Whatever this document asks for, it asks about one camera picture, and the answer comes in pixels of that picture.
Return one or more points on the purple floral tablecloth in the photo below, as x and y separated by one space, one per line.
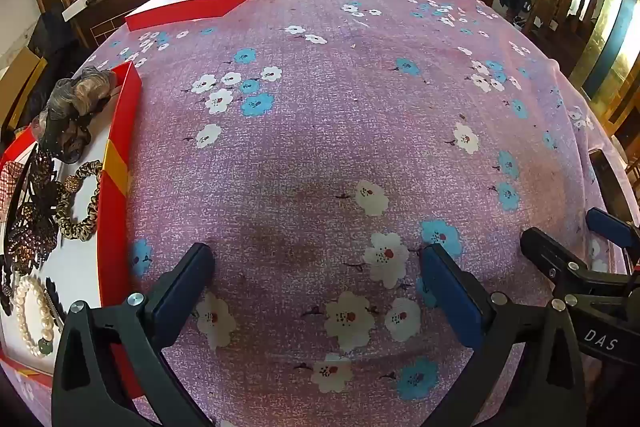
350 132

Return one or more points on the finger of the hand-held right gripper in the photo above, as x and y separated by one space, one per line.
612 227
550 254

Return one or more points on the red gift box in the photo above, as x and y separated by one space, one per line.
80 267

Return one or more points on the grey brown organza scrunchie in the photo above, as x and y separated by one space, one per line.
85 87
60 134

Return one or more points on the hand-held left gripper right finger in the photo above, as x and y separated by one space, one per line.
450 297

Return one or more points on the black comb hair clip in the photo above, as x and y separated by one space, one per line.
52 304

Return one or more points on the red plaid scrunchie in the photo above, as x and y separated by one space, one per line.
7 189

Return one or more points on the leopard print scrunchie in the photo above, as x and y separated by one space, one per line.
65 225

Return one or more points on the cardboard box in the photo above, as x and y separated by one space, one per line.
20 82

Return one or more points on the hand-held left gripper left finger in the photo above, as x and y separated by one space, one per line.
182 292

